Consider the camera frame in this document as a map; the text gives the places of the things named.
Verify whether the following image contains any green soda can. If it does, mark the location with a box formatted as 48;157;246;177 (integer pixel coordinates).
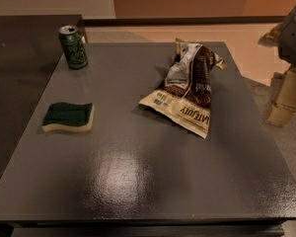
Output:
58;25;88;69

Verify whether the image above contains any brown snack bag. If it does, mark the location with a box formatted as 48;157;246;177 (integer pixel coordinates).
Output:
139;39;227;138

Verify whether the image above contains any green and yellow sponge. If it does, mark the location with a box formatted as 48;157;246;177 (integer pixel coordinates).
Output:
42;103;95;133

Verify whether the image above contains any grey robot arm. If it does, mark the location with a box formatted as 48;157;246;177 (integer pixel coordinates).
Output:
259;6;296;126

